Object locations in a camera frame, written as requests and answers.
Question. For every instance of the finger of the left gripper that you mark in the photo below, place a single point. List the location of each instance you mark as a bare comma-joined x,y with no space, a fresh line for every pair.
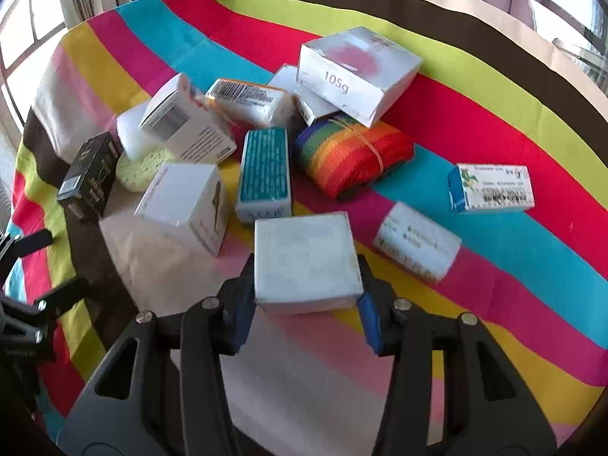
15,247
47,308

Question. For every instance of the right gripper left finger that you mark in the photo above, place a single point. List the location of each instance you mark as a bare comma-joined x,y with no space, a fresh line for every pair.
159,390

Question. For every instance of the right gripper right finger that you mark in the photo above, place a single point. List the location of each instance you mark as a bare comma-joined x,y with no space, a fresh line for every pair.
488,408

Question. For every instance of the plain white cube box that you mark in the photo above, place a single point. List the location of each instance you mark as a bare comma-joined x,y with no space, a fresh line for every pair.
306,264

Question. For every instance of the teal topped small box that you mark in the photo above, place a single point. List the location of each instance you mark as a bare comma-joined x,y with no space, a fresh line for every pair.
264,186

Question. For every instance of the blue white ointment box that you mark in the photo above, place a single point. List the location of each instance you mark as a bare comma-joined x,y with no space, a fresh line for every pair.
490,188

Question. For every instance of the black barcode box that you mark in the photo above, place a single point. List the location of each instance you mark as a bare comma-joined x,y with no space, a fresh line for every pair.
86,187

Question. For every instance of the green round sponge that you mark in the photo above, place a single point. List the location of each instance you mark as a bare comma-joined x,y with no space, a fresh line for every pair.
136,176

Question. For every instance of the white cube box with print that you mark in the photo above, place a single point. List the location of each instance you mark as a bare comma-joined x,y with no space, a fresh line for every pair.
190,202

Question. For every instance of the white barcode medicine box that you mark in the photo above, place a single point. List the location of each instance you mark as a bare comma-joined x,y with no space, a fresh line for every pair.
184,121

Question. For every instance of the striped colourful bed cloth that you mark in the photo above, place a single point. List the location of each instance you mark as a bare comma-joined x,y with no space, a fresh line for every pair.
490,91

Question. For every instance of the small white box under soap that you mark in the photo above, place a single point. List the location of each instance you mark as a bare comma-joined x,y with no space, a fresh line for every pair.
311,106

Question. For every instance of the white 105g soap box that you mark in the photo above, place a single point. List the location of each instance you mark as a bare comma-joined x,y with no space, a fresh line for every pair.
359,71

